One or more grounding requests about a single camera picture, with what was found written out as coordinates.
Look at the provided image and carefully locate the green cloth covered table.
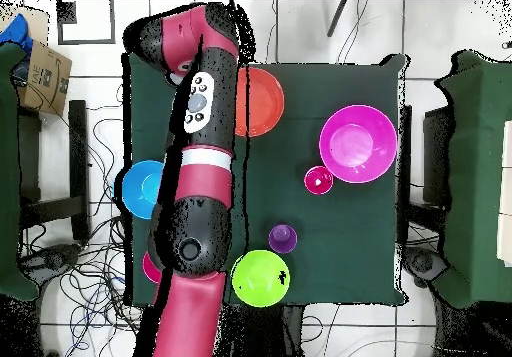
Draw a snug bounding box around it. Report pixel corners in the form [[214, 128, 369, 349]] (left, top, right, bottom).
[[435, 50, 512, 309], [0, 41, 41, 302]]

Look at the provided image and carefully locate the dark green tablecloth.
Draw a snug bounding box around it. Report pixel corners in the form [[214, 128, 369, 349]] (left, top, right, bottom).
[[121, 51, 409, 307]]

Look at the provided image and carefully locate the tangle of floor cables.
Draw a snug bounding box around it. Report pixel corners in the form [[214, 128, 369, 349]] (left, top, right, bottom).
[[23, 84, 153, 357]]

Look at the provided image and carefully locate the small red bowl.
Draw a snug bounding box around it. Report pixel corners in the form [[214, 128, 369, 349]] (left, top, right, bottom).
[[142, 250, 162, 285]]

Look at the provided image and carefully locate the green bowl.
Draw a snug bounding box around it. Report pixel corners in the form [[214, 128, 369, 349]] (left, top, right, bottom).
[[230, 249, 292, 309]]

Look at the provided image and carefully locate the large pink bowl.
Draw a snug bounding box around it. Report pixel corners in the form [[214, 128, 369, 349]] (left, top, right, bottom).
[[318, 104, 399, 185]]

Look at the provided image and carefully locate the large blue bowl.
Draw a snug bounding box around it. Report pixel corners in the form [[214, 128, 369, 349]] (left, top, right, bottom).
[[121, 159, 165, 221]]

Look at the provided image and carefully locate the white box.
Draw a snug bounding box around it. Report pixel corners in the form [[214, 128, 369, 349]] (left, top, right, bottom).
[[496, 120, 512, 268]]

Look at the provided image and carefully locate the purple cup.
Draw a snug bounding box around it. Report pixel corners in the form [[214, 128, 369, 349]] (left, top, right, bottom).
[[267, 223, 299, 255]]

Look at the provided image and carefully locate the grey chair leg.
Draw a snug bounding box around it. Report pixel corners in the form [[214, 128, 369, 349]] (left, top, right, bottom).
[[326, 0, 349, 38]]

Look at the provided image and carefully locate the orange bowl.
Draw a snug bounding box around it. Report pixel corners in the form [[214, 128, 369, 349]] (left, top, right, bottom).
[[234, 66, 286, 139]]

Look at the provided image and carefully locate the black metal stand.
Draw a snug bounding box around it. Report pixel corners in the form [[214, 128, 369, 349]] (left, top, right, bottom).
[[17, 99, 91, 242], [399, 104, 453, 214]]

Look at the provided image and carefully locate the printed cardboard box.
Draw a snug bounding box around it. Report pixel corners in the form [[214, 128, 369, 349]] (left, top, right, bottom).
[[17, 38, 74, 117]]

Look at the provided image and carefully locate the red cup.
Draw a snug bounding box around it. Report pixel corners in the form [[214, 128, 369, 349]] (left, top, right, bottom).
[[303, 165, 335, 196]]

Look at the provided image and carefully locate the plain cardboard box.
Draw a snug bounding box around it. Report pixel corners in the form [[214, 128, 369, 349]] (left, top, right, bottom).
[[0, 5, 51, 47]]

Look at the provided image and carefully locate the blue bag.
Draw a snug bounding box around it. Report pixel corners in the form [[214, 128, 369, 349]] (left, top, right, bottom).
[[0, 13, 34, 60]]

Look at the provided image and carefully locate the black pedestal foot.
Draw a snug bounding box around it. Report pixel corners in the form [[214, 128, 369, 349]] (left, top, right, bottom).
[[19, 243, 83, 282], [401, 244, 449, 288]]

